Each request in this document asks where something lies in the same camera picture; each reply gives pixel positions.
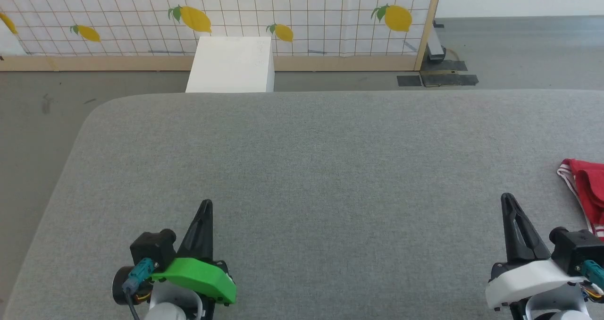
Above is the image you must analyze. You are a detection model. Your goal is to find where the grey metal screen foot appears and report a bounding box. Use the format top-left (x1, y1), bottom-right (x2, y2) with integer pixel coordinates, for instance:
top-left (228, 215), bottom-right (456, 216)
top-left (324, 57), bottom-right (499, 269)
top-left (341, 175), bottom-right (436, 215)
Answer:
top-left (426, 21), bottom-right (447, 66)

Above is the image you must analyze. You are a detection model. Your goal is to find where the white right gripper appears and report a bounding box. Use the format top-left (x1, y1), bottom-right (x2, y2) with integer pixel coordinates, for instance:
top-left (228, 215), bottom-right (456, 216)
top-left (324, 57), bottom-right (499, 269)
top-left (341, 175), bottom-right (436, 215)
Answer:
top-left (485, 193), bottom-right (587, 311)

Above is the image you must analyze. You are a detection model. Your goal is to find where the dark grey floor patch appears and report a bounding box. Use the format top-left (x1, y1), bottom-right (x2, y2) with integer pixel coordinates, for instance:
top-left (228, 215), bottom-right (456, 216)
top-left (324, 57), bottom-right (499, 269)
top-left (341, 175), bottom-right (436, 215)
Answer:
top-left (421, 60), bottom-right (468, 73)

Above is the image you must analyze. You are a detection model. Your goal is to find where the large black floor patch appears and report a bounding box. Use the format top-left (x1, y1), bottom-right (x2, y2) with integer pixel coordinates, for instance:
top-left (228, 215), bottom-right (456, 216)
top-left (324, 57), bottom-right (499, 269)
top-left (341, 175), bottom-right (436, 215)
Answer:
top-left (419, 72), bottom-right (479, 87)

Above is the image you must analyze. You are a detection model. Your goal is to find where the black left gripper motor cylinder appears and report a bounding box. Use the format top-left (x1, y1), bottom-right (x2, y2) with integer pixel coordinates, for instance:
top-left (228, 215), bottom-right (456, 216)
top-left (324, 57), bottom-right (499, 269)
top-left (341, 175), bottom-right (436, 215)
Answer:
top-left (112, 265), bottom-right (154, 306)

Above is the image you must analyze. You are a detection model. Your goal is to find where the white box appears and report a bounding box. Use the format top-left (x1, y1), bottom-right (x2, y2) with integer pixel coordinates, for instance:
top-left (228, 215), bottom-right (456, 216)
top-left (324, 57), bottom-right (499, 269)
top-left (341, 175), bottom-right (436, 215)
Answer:
top-left (185, 35), bottom-right (276, 94)

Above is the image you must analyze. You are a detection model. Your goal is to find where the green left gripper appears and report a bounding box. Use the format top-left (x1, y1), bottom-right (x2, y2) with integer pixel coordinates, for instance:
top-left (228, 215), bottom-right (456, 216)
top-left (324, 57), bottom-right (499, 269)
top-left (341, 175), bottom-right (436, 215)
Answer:
top-left (150, 200), bottom-right (237, 306)

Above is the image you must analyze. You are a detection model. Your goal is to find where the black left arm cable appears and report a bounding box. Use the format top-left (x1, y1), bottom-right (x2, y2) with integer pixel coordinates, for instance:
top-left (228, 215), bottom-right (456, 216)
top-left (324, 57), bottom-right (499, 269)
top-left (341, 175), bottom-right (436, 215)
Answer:
top-left (122, 258), bottom-right (159, 320)

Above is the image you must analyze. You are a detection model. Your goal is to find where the red and white shirt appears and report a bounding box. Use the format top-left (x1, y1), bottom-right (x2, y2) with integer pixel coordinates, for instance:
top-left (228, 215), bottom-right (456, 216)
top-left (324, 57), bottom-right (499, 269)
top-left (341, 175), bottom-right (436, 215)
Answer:
top-left (557, 158), bottom-right (604, 241)

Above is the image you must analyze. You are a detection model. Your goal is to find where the lemon print partition screen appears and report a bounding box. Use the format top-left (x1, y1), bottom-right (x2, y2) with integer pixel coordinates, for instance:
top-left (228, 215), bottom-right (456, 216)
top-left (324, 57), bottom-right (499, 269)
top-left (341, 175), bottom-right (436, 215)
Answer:
top-left (0, 0), bottom-right (445, 72)

